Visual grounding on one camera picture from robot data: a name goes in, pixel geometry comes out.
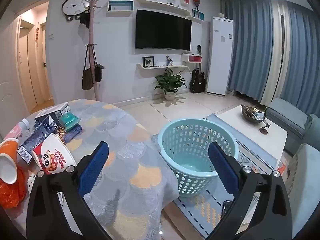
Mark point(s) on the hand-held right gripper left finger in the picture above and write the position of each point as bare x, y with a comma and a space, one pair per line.
93, 167

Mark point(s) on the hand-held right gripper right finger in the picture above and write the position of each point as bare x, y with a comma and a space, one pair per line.
223, 170

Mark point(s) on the light blue plastic basket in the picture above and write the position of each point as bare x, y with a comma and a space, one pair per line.
175, 140

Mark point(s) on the orange panda snack bag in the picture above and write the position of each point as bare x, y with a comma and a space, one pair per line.
11, 195

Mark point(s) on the black shoulder bag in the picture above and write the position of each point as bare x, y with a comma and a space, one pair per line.
99, 73

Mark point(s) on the patterned grey tablecloth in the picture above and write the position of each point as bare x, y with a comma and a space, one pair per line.
125, 155

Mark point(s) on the dark blue tube package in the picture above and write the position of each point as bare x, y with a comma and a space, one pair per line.
73, 133

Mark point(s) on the white coffee table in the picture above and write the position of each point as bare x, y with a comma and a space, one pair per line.
250, 140

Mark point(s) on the black phone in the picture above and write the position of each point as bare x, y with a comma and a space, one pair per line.
227, 210

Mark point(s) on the red instant noodle bowl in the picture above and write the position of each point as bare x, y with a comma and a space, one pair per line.
53, 155

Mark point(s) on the teal packet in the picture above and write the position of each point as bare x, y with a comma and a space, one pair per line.
70, 121

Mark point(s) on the small dark metal stand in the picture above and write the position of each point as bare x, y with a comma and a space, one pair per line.
264, 128

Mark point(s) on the dark bowl with items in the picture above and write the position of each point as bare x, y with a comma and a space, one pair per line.
251, 117

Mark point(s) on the white polka dot paper box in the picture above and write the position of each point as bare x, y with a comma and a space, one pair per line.
33, 180

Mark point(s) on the dark blue carton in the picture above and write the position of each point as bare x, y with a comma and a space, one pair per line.
37, 140

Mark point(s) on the white blue carton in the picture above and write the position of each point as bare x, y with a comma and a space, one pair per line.
53, 111

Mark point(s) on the grey upholstered chair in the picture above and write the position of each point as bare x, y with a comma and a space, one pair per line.
305, 180

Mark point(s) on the teal sofa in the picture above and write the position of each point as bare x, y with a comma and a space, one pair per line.
290, 120

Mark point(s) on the orange paper cup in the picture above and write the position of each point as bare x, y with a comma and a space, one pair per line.
8, 160

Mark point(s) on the brown tote bag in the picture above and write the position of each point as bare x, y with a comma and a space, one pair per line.
87, 78

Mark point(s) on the pink white bottle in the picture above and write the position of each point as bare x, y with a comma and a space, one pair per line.
11, 131

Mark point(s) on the black acoustic guitar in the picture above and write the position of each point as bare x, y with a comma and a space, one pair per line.
197, 82

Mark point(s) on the potted green plant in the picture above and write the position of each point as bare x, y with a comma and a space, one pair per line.
170, 81

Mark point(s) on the white open door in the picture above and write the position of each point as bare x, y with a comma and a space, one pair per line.
11, 100

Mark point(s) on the white standing air conditioner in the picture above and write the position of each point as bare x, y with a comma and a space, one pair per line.
220, 55

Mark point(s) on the white red drawer box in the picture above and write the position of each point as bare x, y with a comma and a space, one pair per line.
192, 58

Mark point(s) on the framed butterfly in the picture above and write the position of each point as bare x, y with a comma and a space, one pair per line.
148, 61

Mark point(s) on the short curved white shelf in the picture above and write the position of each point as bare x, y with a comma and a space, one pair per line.
162, 67

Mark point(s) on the pen holder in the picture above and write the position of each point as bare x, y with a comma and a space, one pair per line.
169, 62

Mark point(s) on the blue curtain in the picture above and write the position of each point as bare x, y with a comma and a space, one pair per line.
247, 50
303, 60

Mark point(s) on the cream hallway door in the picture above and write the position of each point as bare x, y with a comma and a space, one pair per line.
27, 62

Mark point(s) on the cream sheer curtain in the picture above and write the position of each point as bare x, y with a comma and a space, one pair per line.
276, 55

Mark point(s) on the pink tree coat rack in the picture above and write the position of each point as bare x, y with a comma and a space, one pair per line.
92, 35

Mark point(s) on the red hanging ornament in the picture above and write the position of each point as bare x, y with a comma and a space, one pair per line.
37, 32

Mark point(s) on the black hanging hat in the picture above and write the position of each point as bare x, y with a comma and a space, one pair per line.
85, 20

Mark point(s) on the small blue box shelf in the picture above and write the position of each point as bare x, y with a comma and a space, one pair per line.
198, 14

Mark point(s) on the white blue box shelf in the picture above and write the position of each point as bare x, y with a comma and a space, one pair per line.
120, 6

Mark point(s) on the long curved white shelf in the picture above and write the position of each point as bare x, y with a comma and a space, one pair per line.
165, 5

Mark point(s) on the black wall television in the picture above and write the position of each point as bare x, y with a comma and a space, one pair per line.
162, 30

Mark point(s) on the panda wall clock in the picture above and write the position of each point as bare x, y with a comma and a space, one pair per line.
73, 6

